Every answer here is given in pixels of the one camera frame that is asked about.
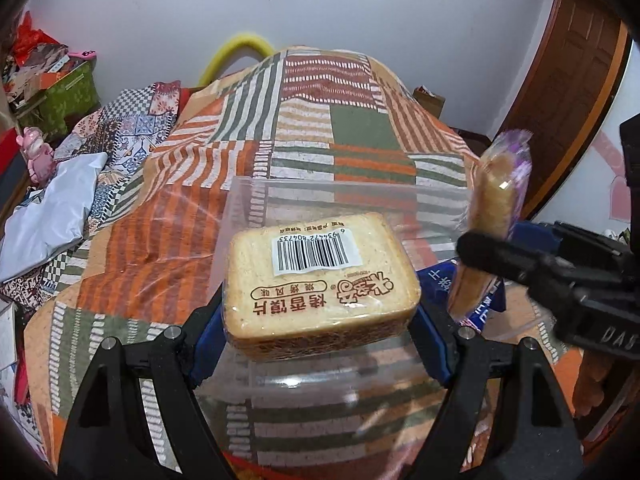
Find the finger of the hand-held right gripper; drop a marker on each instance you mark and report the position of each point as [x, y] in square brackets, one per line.
[535, 237]
[500, 260]

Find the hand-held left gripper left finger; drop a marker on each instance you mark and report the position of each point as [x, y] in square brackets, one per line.
[207, 342]

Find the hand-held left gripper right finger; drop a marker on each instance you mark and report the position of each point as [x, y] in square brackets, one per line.
[435, 347]

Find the purple bread packet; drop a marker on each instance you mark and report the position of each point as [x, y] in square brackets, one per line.
[492, 195]

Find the clear plastic container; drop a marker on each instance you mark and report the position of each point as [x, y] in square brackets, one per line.
[350, 390]

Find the toasted bread slice packet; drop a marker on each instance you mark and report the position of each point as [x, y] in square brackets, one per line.
[320, 305]

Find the person's right hand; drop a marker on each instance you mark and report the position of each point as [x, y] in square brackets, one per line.
[592, 380]

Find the blue snack packet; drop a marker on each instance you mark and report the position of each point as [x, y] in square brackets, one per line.
[437, 280]

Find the white wardrobe door heart decals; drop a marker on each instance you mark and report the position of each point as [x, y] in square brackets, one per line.
[600, 170]

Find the brown cardboard box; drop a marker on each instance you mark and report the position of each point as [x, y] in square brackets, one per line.
[431, 102]

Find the brown wooden door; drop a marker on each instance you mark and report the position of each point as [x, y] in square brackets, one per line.
[565, 60]

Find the striped patchwork blanket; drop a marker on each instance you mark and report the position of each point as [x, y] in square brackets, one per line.
[350, 125]

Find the light blue plastic bag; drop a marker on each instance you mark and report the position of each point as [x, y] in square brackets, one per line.
[50, 210]

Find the floral patchwork quilt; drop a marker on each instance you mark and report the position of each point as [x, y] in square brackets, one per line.
[135, 125]

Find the pink rabbit figurine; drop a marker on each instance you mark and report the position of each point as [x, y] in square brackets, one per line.
[35, 152]

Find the green storage box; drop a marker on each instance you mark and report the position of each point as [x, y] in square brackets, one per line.
[65, 100]

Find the yellow foam tube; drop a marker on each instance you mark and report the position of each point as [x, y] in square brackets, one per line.
[220, 55]

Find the pink plastic toy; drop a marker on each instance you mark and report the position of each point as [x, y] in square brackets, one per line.
[86, 55]

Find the pile of papers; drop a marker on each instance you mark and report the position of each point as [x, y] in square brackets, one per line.
[45, 62]

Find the red plastic bag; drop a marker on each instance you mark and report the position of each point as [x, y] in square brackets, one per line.
[30, 42]

